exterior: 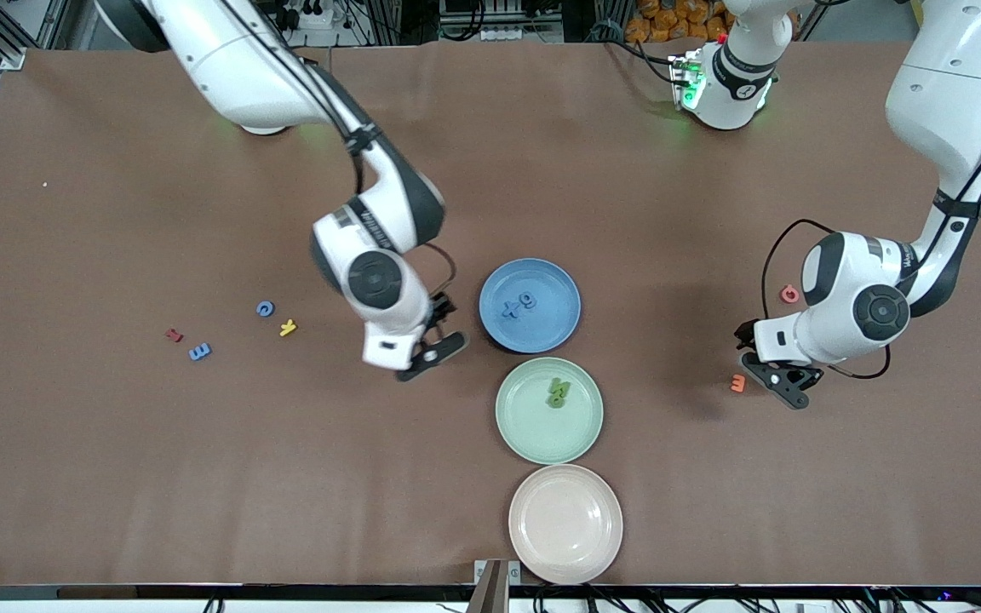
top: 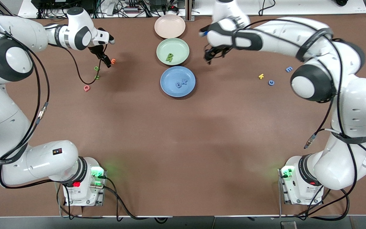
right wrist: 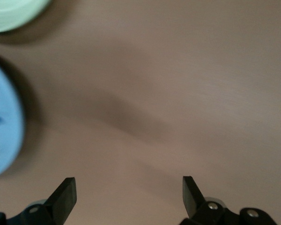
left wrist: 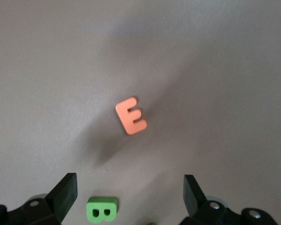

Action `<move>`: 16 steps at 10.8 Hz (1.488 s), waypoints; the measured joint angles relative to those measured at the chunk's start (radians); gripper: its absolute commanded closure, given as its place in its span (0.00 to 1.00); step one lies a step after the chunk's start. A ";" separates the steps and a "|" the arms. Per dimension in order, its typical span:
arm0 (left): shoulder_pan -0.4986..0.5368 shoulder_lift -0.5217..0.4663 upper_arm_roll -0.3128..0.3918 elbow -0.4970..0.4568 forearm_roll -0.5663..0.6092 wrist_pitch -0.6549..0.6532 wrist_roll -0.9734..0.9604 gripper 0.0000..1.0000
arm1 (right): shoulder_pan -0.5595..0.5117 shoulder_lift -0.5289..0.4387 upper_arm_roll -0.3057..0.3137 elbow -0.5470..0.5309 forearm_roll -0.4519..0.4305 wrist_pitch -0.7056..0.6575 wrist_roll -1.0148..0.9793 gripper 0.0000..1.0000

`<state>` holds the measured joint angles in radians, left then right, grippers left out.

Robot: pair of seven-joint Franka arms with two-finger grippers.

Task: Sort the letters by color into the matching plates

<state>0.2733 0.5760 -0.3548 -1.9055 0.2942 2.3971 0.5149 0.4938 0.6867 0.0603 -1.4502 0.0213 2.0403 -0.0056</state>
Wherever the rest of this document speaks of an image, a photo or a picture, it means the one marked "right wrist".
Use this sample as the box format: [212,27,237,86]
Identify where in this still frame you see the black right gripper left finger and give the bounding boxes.
[7,177,77,225]

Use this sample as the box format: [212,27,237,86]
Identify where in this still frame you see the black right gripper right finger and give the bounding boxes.
[179,176,277,225]

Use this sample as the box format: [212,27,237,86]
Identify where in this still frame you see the blue plate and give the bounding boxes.
[0,57,26,180]

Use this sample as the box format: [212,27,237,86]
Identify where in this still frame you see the green plate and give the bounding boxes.
[0,0,52,33]

